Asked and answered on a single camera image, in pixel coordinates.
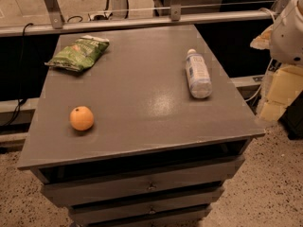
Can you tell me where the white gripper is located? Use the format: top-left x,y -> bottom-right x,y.
250,26 -> 303,122

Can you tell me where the orange fruit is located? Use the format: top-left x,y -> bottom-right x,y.
69,106 -> 94,131

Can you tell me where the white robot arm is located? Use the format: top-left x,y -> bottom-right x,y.
250,0 -> 303,121

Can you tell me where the blue plastic bottle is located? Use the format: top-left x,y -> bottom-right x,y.
186,49 -> 212,99

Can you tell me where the grey drawer cabinet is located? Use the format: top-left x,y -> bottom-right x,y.
18,26 -> 263,227

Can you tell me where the white power strip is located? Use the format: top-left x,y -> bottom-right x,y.
88,12 -> 113,21

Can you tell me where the green chip bag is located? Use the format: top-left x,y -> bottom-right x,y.
45,35 -> 110,72

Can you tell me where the white cable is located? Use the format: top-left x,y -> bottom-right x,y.
244,7 -> 278,103

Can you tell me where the metal guard rail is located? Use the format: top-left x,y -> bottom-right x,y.
0,0 -> 278,37

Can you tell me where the black cable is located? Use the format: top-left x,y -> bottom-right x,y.
0,22 -> 34,128

